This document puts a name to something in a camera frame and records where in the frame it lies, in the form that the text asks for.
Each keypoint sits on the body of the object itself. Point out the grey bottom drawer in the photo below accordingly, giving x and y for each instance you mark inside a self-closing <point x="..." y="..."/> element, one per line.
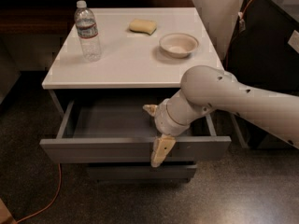
<point x="141" y="171"/>

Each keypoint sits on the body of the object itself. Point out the dark wooden bench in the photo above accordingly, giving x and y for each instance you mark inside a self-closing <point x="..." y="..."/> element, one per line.
<point x="56" y="17"/>

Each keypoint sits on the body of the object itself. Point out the clear plastic water bottle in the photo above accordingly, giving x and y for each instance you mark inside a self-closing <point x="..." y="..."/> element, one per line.
<point x="86" y="26"/>

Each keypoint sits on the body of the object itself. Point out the white paper bowl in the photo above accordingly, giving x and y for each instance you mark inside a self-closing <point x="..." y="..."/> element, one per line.
<point x="179" y="45"/>

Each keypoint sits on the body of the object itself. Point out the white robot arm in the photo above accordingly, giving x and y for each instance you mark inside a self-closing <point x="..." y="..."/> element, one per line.
<point x="204" y="89"/>

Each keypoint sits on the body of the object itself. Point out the dark cabinet at right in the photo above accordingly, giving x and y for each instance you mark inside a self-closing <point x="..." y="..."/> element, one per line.
<point x="263" y="50"/>

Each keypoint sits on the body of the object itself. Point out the yellow sponge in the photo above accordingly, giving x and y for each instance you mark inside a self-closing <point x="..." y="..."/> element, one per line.
<point x="143" y="26"/>

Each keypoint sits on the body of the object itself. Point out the grey top drawer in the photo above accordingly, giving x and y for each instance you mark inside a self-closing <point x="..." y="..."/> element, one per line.
<point x="98" y="133"/>

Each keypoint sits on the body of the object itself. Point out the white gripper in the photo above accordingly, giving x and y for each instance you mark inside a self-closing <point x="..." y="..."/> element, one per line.
<point x="163" y="118"/>

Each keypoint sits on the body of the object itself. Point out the white top drawer cabinet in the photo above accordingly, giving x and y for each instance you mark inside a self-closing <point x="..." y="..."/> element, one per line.
<point x="133" y="69"/>

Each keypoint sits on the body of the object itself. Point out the grey drawer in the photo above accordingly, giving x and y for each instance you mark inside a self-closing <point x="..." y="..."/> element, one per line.
<point x="98" y="133"/>
<point x="141" y="171"/>

